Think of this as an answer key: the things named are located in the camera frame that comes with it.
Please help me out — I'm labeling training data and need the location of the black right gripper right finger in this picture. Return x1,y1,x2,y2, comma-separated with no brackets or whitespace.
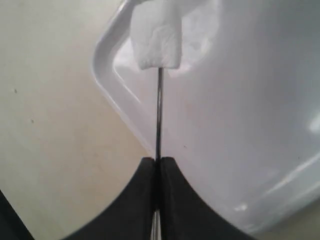
159,157,253,240

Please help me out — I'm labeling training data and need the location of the white marshmallow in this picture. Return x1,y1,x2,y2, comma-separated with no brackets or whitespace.
130,0,182,70

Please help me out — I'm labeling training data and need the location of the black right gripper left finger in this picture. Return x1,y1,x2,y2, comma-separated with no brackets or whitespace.
66,157,156,240

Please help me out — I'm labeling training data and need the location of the white plastic tray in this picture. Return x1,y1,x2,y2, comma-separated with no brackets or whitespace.
92,0,320,233

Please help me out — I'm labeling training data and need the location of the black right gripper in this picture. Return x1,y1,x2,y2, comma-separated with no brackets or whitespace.
0,191,34,240

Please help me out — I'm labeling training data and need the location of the thin metal skewer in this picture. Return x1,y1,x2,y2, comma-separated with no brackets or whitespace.
151,67,164,240

